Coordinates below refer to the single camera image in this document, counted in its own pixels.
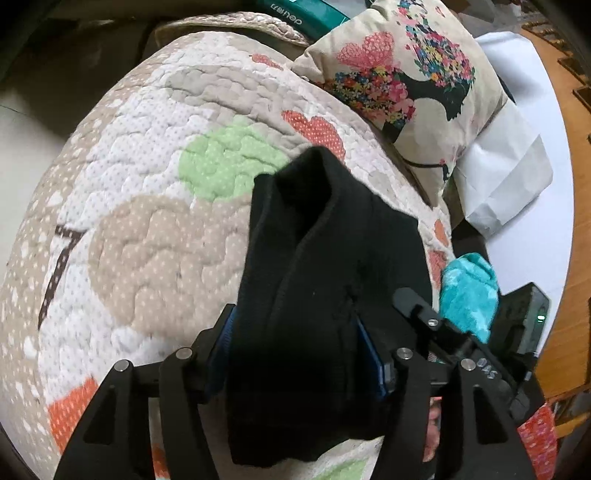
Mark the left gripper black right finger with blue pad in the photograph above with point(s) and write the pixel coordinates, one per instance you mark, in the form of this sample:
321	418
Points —
479	439

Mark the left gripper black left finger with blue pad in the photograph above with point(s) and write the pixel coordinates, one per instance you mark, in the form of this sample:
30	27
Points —
112	438

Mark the black pants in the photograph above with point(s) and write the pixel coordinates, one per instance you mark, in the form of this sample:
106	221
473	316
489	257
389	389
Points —
325	257

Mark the person's hand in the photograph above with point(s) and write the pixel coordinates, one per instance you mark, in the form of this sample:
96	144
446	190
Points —
433	431

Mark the turquoise fleece blanket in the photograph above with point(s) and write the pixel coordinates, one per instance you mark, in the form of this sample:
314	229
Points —
469	295

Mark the white pillow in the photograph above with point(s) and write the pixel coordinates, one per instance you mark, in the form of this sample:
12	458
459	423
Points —
502	172

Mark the quilted patchwork bedspread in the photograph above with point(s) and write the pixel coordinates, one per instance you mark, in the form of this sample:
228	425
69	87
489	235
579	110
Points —
136	236

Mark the floral silhouette cushion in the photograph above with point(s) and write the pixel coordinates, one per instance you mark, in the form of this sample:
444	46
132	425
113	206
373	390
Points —
418	75

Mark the teal tissue pack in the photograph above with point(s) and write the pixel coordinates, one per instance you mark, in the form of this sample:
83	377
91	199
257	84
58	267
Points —
312	18

